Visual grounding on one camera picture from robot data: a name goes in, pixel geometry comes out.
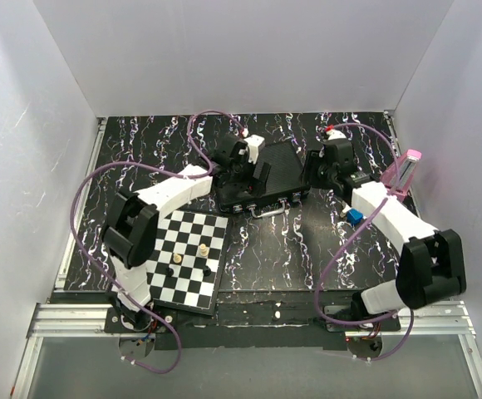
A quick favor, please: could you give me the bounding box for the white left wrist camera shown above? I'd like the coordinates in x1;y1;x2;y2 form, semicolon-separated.
244;135;265;165

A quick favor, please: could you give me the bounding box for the pink metronome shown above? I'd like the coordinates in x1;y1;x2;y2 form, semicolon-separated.
380;150;422;202

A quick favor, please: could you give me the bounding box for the white and blue block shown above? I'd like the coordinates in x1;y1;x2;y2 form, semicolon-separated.
342;208;364;226

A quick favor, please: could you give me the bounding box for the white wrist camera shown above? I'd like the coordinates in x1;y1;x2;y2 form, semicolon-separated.
244;135;265;165
323;126;347;142

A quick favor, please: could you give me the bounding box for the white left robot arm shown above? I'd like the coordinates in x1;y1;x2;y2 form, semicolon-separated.
101;135;265;333

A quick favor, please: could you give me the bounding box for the black poker set case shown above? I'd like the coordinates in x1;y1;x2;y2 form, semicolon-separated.
214;141;310;214

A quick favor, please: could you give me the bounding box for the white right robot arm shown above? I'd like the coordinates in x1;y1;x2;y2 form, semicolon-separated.
302;130;467;331

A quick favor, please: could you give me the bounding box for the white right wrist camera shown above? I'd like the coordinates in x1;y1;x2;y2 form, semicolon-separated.
323;126;347;142

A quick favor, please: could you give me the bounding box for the aluminium rail frame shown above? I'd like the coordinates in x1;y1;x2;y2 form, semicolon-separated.
10;111;482;399

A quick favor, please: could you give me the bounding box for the black white chess board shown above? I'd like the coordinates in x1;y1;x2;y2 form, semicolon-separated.
145;209;231;315

